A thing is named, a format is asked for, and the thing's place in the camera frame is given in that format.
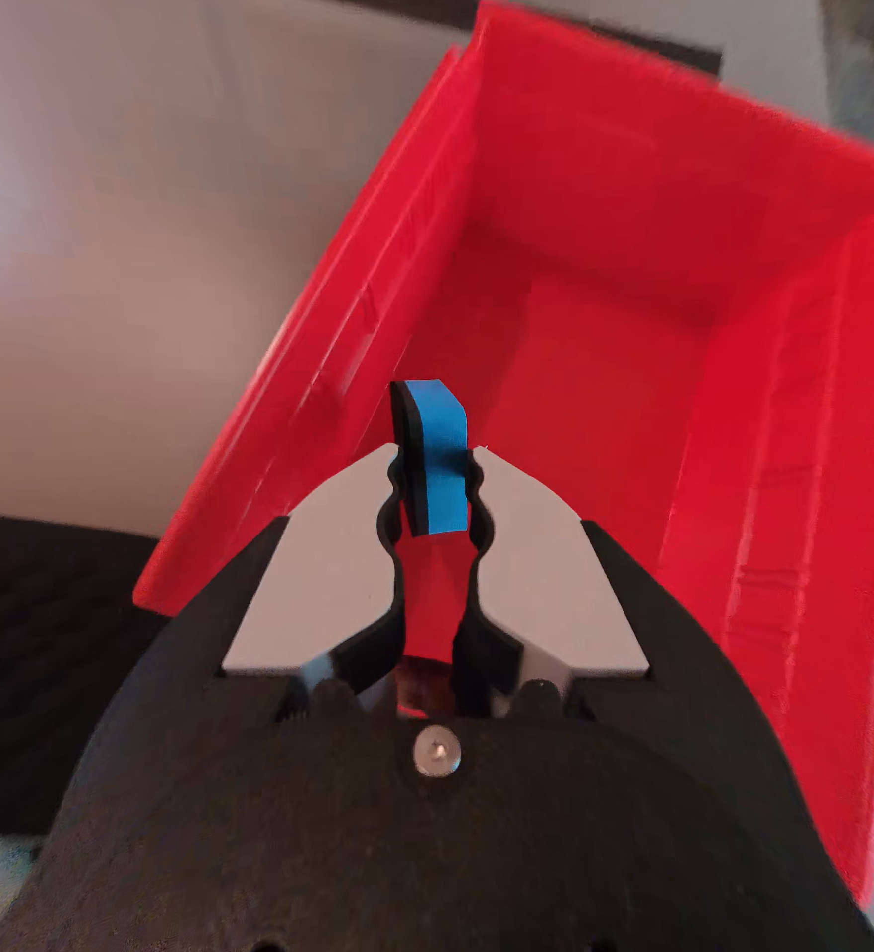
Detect black textured mat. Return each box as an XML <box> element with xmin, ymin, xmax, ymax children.
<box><xmin>0</xmin><ymin>512</ymin><xmax>179</xmax><ymax>835</ymax></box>

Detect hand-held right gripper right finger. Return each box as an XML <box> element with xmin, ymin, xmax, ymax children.
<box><xmin>453</xmin><ymin>446</ymin><xmax>650</xmax><ymax>716</ymax></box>

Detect blue and black foam piece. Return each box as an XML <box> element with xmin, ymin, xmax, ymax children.
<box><xmin>390</xmin><ymin>379</ymin><xmax>470</xmax><ymax>538</ymax></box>

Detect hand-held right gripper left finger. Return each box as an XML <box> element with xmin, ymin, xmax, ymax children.
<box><xmin>221</xmin><ymin>444</ymin><xmax>407</xmax><ymax>696</ymax></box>

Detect red plastic bin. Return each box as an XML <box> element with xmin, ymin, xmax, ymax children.
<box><xmin>133</xmin><ymin>0</ymin><xmax>874</xmax><ymax>908</ymax></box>

